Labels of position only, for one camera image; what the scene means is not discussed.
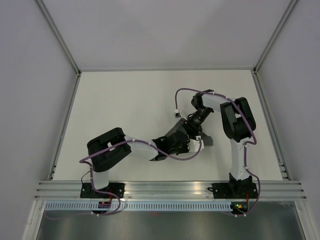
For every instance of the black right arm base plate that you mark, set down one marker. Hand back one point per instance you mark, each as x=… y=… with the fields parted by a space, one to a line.
x=224 y=191

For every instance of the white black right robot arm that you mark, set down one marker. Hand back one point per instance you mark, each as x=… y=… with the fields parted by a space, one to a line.
x=238 y=124

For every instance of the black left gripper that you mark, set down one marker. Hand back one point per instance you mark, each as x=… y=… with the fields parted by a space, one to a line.
x=186 y=148

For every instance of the grey cloth napkin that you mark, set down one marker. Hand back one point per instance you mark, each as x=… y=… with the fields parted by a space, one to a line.
x=179 y=126

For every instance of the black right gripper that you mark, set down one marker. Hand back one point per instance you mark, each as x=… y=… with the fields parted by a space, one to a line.
x=192 y=129

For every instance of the aluminium post back left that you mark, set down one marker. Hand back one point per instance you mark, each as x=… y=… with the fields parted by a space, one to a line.
x=57 y=35

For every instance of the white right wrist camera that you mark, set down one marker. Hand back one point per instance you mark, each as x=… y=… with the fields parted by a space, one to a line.
x=177 y=113

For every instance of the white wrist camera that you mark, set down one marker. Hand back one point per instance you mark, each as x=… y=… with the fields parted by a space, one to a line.
x=177 y=113
x=195 y=145

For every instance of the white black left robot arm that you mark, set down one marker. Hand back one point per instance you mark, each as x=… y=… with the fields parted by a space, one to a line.
x=113 y=146

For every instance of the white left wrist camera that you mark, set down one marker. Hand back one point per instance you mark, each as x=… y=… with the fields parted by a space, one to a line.
x=195 y=145

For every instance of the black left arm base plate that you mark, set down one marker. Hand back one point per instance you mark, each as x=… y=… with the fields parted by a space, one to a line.
x=117 y=189

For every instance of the aluminium frame rail front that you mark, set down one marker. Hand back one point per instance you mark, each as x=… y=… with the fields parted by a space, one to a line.
x=283 y=190

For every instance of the aluminium post back right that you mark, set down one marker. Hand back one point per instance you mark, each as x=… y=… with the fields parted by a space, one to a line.
x=275 y=34

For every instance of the white slotted cable duct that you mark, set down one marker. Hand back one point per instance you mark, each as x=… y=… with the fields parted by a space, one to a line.
x=207 y=206

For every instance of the aluminium post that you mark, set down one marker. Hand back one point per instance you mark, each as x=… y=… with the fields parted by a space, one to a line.
x=57 y=35
x=275 y=34

